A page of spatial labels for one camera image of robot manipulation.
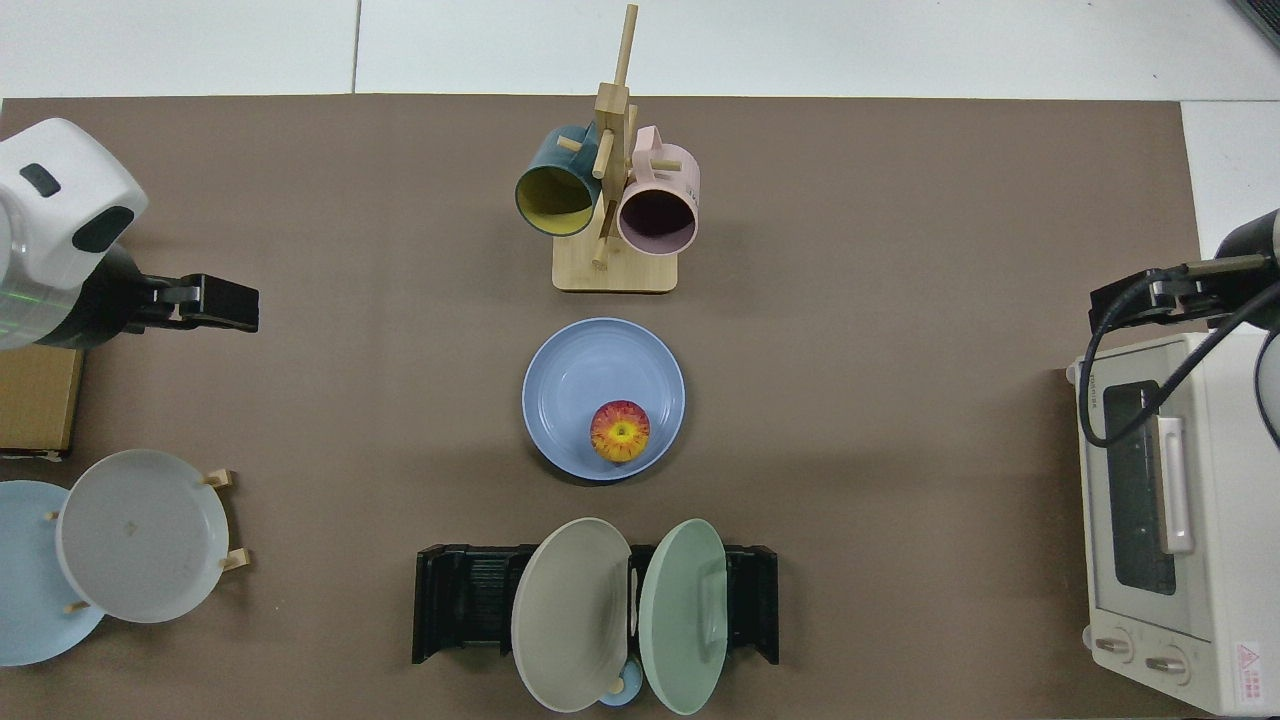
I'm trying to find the dark teal cup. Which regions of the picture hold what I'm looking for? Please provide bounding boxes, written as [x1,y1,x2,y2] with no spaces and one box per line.
[515,124,604,238]

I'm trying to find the grey plate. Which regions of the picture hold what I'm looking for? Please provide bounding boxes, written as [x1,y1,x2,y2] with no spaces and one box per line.
[55,449,230,622]

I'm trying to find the wooden plate stand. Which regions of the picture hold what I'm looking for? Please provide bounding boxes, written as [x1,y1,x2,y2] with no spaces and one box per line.
[45,468,251,614]

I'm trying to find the pale toaster oven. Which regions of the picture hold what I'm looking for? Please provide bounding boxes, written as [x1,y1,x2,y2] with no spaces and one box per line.
[1066,333,1280,717]

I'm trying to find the black dish rack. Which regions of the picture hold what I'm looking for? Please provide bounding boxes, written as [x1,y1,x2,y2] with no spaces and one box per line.
[412,545,779,666]

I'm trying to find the wooden cup stand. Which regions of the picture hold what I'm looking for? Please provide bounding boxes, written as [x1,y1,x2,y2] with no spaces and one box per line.
[552,3,679,294]

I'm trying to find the light blue plate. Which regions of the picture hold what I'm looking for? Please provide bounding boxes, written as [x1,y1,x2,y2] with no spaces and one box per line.
[0,481,106,666]

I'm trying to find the small blue round thing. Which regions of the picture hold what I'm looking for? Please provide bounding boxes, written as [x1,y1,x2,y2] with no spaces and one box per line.
[598,660,644,707]

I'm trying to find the wire basket with wooden floor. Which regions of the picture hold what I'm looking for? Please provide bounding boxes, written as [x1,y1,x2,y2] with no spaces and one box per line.
[0,345,84,461]

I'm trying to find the pink cup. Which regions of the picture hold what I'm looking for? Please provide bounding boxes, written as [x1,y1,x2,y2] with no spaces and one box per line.
[616,126,701,255]

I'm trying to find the beige plate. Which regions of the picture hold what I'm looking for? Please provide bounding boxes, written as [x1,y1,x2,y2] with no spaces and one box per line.
[511,517,633,713]

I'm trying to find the dark grey corner object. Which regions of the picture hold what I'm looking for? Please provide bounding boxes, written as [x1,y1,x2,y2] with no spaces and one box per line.
[1235,0,1280,51]

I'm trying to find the pale green plate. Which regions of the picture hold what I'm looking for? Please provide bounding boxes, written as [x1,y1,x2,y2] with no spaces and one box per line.
[640,518,728,716]

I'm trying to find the brown table cloth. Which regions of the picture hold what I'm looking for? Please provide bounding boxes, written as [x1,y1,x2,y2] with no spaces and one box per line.
[0,95,1209,720]

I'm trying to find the red yellow apple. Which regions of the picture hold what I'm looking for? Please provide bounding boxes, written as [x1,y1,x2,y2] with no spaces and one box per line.
[589,400,652,464]

